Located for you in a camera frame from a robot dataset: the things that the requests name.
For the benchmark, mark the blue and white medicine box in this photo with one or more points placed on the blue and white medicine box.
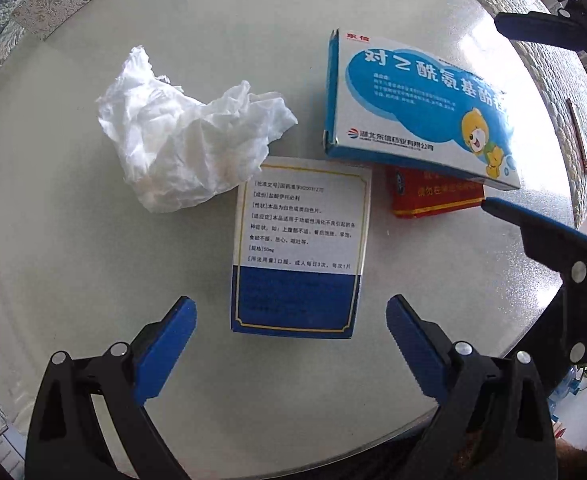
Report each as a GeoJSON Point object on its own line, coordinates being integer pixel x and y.
{"type": "Point", "coordinates": [403, 105]}

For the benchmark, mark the crumpled white tissue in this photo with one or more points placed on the crumpled white tissue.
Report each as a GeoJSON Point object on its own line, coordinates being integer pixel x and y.
{"type": "Point", "coordinates": [183, 135]}

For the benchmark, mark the pale glass-topped coffee table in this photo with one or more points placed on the pale glass-topped coffee table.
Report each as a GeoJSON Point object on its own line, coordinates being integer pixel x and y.
{"type": "Point", "coordinates": [73, 260]}

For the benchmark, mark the red cardboard box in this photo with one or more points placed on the red cardboard box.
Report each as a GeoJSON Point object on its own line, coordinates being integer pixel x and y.
{"type": "Point", "coordinates": [433, 195]}

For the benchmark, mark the white box with blue band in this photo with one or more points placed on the white box with blue band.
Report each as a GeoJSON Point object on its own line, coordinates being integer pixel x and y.
{"type": "Point", "coordinates": [298, 240]}

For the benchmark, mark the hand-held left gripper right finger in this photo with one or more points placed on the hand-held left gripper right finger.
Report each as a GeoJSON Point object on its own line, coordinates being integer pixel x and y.
{"type": "Point", "coordinates": [418, 345]}

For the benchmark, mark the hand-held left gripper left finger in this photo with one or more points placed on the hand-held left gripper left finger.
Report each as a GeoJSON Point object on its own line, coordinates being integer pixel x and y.
{"type": "Point", "coordinates": [166, 345]}

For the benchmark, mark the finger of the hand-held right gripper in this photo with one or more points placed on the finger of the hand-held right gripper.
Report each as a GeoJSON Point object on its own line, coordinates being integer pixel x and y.
{"type": "Point", "coordinates": [513, 210]}
{"type": "Point", "coordinates": [533, 24]}

